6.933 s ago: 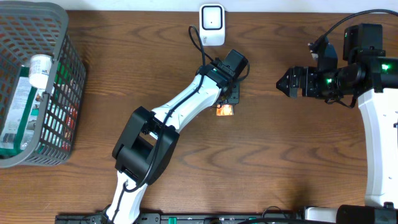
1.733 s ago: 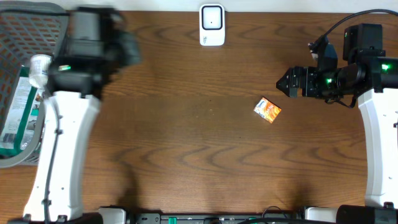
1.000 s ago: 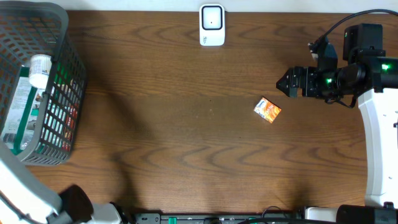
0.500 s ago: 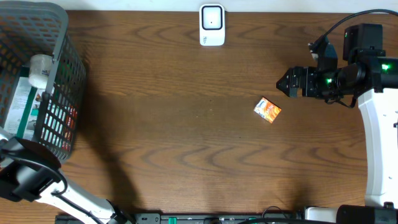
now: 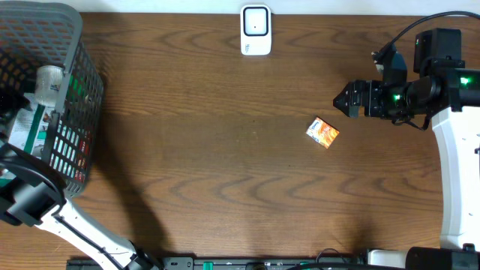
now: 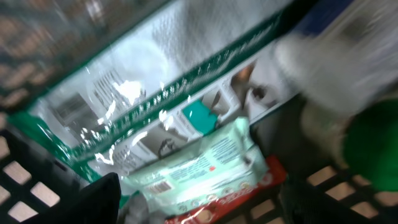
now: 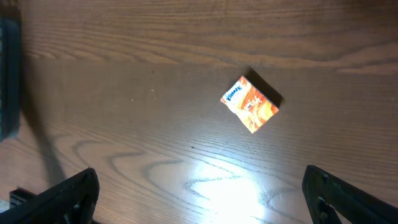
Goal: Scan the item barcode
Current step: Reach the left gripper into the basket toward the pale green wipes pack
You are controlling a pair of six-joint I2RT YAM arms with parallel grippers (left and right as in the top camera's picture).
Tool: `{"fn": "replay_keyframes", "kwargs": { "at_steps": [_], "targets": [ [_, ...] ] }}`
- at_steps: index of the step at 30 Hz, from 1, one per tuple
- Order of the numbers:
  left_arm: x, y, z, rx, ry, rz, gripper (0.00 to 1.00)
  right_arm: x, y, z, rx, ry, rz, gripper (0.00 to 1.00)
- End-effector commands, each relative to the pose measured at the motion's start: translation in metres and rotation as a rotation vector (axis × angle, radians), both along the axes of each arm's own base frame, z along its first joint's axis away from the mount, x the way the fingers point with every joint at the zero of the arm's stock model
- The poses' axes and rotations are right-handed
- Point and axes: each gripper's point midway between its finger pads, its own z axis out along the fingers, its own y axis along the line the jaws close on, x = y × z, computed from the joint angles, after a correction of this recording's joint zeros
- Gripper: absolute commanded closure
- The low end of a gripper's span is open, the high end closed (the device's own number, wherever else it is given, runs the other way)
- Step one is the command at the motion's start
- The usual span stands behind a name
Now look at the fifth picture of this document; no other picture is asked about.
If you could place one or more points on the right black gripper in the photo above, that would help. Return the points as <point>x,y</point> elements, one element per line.
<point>373,90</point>

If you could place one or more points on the orange white small packet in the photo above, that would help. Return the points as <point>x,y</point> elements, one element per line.
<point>322,132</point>

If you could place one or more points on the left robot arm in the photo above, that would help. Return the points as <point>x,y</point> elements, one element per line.
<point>36,197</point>

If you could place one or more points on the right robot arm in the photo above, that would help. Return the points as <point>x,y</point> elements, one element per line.
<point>447,95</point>

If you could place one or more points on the white barcode scanner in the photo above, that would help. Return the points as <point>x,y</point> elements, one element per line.
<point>256,30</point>

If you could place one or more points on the white plastic bottle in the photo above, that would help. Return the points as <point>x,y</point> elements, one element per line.
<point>48,83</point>

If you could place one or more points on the grey plastic mesh basket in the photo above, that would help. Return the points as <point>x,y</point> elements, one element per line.
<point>33,35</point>

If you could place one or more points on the green white instruction package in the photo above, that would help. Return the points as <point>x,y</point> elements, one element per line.
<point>24,123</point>

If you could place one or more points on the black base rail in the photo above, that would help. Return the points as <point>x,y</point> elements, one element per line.
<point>189,263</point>

